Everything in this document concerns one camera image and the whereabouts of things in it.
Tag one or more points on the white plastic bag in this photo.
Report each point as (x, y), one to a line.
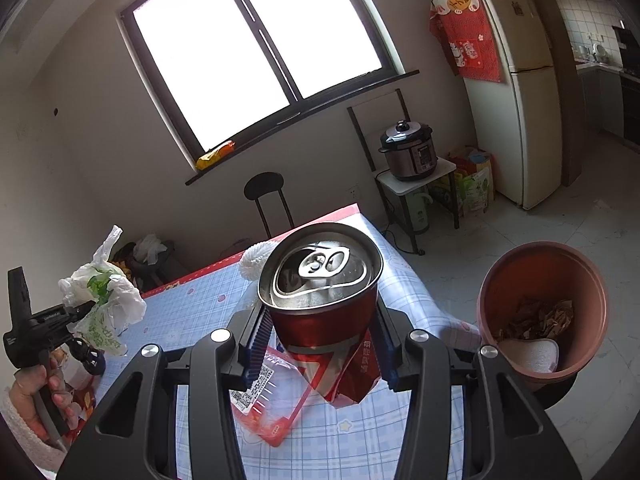
(107, 300)

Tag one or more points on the red and white flat packet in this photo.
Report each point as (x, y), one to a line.
(260, 392)

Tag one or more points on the brown plastic bucket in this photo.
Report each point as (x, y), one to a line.
(500, 280)

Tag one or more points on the white electric kettle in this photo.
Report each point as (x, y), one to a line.
(599, 52)

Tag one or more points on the blue plaid tablecloth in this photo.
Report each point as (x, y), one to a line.
(325, 437)

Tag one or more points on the green and white kettle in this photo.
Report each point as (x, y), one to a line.
(417, 212)

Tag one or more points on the dark window sill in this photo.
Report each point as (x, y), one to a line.
(300, 120)

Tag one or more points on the red printed fridge cloth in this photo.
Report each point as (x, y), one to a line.
(467, 40)

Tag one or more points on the green printed bag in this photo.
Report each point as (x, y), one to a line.
(472, 187)

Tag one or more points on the dark-framed window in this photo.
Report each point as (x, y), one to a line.
(260, 30)

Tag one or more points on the person's left forearm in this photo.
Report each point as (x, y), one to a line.
(20, 435)

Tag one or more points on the steel pressure cooker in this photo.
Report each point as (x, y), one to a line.
(410, 150)

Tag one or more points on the black stove oven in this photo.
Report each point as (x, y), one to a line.
(631, 105)

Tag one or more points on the white fluffy brush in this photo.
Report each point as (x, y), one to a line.
(252, 260)

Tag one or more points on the grey kitchen counter cabinet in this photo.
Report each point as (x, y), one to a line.
(600, 95)

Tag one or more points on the red drink can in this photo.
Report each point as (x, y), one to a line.
(320, 320)

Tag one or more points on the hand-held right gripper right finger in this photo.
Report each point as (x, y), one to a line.
(390, 360)

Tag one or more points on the black range hood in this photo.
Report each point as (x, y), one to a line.
(627, 42)

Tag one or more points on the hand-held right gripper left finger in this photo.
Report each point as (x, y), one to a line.
(256, 347)

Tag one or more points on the black stool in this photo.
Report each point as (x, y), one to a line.
(555, 395)

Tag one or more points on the cream fridge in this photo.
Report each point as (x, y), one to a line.
(530, 110)

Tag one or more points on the white-topped side table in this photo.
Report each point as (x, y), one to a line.
(400, 186)

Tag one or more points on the brown wrapper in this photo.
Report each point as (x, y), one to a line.
(537, 317)

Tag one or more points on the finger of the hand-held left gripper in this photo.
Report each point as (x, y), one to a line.
(55, 317)

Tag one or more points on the red gift bag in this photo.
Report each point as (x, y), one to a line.
(467, 157)

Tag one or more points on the person's left hand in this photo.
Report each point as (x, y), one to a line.
(30, 382)

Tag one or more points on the black round-backed chair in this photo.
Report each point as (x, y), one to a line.
(264, 190)

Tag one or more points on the yellow snack packet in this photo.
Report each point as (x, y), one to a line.
(215, 155)

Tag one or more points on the black bin with white bag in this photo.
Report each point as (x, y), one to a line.
(145, 255)

